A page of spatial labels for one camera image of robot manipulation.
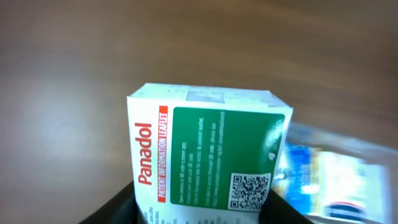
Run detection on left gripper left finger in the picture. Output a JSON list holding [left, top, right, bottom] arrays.
[[79, 182, 138, 224]]

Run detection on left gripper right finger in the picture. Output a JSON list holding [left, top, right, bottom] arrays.
[[259, 190, 313, 224]]

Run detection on blue yellow VapoDrops box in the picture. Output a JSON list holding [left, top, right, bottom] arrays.
[[272, 143, 320, 215]]

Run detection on white Hansaplast plaster box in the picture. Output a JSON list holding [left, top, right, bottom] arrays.
[[309, 152, 391, 223]]

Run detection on white green box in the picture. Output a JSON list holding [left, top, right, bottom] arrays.
[[127, 83, 293, 223]]

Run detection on clear plastic container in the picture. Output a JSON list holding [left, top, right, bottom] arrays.
[[287, 124, 397, 223]]

